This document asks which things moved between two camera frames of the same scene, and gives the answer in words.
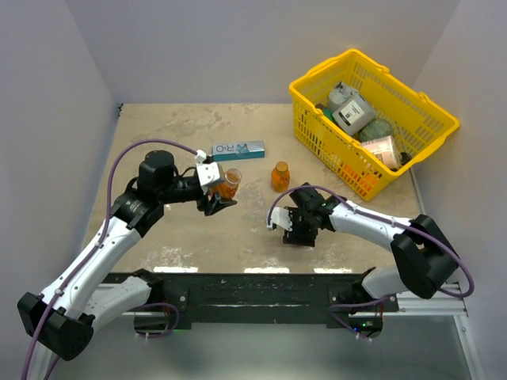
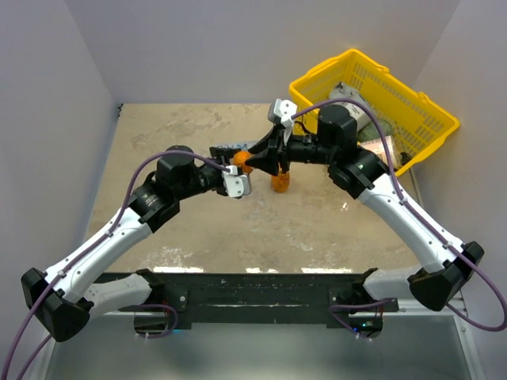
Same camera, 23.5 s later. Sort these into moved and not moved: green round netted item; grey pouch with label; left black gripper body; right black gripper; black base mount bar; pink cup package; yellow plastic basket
Moved: left black gripper body; right black gripper
Not moved: pink cup package; grey pouch with label; green round netted item; black base mount bar; yellow plastic basket
